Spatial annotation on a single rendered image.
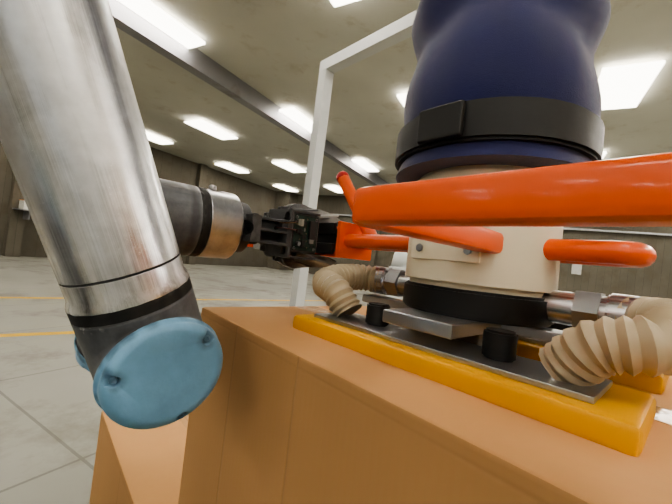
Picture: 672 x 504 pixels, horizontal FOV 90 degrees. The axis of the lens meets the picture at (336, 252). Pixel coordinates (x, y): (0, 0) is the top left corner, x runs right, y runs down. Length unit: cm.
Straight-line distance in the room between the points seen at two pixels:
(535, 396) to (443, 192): 17
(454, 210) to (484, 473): 14
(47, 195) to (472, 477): 31
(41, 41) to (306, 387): 30
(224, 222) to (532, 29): 38
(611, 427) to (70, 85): 39
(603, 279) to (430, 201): 1430
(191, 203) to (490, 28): 36
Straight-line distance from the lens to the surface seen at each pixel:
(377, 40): 372
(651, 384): 47
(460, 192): 16
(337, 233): 55
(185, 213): 42
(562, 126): 39
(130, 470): 105
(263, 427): 40
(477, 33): 42
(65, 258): 29
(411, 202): 18
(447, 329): 33
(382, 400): 27
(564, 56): 42
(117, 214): 28
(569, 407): 28
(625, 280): 1456
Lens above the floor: 110
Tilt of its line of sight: level
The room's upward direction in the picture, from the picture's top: 7 degrees clockwise
